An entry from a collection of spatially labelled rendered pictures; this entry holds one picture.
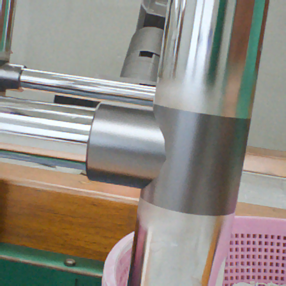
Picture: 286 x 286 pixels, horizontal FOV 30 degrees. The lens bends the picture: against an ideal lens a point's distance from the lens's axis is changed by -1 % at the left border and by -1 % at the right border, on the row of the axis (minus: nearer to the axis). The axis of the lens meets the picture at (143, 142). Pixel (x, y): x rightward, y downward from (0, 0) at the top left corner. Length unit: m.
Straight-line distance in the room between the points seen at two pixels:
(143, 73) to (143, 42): 0.06
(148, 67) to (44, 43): 2.24
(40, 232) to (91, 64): 2.36
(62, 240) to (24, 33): 2.51
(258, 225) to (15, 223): 0.18
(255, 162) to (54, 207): 0.41
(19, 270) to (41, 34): 2.49
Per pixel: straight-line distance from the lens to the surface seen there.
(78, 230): 0.41
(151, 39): 0.66
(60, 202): 0.41
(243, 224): 0.37
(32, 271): 0.40
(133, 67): 0.62
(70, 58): 2.79
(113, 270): 0.24
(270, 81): 2.62
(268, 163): 0.77
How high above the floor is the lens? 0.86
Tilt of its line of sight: 8 degrees down
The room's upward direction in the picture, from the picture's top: 8 degrees clockwise
